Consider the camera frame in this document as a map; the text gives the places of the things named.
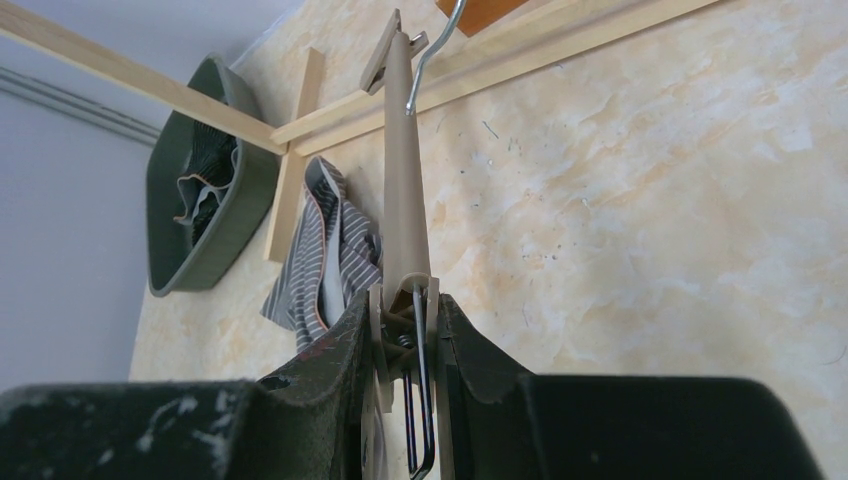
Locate green plastic basin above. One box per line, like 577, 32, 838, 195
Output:
144, 54, 283, 298

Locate wooden compartment tray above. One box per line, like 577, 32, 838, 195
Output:
456, 0, 527, 37

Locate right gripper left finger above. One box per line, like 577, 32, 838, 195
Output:
1, 293, 370, 479

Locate wooden clothes rack frame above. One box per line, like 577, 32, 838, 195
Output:
0, 0, 723, 265

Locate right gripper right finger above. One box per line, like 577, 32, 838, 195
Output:
436, 294, 823, 479

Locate grey striped underwear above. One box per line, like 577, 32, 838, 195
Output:
260, 156, 382, 351

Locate wooden clip hanger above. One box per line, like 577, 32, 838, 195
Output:
360, 1, 465, 479

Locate black underwear orange trim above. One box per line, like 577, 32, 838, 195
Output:
173, 121, 237, 245

